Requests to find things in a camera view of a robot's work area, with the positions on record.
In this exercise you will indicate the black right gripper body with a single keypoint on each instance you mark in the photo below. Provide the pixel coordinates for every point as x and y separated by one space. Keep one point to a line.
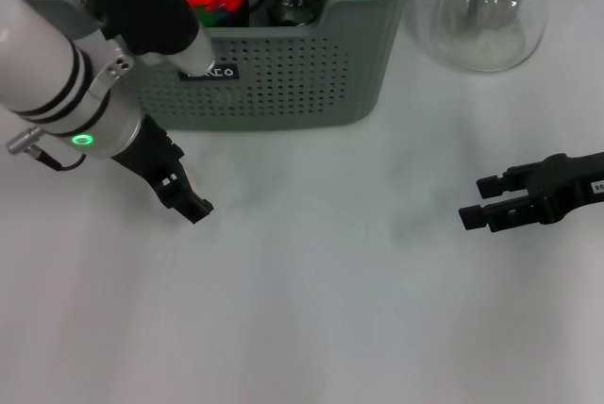
566 187

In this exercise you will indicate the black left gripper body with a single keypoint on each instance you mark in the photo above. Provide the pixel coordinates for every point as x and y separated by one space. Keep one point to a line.
151 154

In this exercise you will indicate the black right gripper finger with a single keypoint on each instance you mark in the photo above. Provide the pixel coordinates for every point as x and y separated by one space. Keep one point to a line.
491 186
472 217

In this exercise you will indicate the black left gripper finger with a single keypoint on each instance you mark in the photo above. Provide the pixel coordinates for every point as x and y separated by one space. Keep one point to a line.
189 203
188 176

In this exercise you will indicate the green toy brick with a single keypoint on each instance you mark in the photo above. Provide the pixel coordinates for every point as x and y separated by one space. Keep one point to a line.
206 14

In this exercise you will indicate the blue square brick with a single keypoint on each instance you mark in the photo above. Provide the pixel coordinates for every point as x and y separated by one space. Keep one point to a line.
227 15

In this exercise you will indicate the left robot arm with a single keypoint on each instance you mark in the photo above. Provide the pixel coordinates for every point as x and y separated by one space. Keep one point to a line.
42 69

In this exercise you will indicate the grey-green perforated storage bin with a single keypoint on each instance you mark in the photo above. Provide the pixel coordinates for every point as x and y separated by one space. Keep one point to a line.
292 92

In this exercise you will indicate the glass teapot with black lid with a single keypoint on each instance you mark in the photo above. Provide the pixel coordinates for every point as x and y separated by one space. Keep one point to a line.
491 31

